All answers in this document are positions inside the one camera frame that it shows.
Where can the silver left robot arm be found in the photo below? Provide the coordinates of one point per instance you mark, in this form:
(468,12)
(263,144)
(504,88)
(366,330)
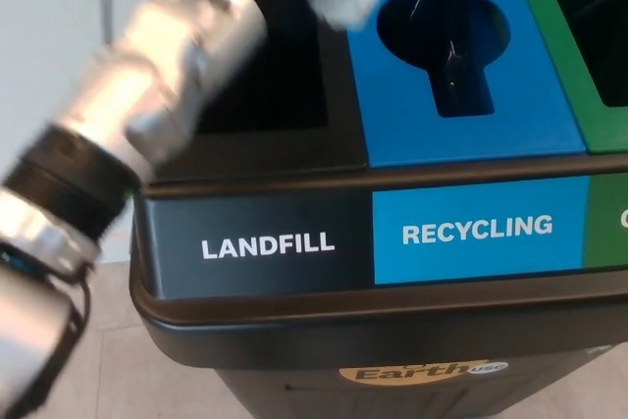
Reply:
(162,66)

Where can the black three-stream trash can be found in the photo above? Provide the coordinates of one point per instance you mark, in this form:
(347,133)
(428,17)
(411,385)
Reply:
(294,335)

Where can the black landfill lid panel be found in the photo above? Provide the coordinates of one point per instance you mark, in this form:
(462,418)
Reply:
(275,154)

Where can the green compost lid panel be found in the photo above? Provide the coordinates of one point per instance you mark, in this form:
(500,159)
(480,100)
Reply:
(544,21)

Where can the blue recycling lid panel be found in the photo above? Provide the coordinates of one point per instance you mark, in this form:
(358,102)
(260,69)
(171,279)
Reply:
(530,110)

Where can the black landfill label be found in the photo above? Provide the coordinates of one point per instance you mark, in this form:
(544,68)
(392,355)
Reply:
(176,247)

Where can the blue recycling label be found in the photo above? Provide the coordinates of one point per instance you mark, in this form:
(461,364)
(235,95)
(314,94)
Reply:
(471,262)

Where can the round yellow Asgmt Earth sticker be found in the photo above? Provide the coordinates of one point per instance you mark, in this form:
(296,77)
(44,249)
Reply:
(382,373)

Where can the green compost label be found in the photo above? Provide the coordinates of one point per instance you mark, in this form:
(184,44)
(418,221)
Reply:
(603,247)

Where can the small white USC sticker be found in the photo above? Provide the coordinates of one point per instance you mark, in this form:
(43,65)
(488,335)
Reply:
(488,367)

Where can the small green sticker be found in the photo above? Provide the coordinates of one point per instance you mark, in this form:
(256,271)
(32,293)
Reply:
(596,350)

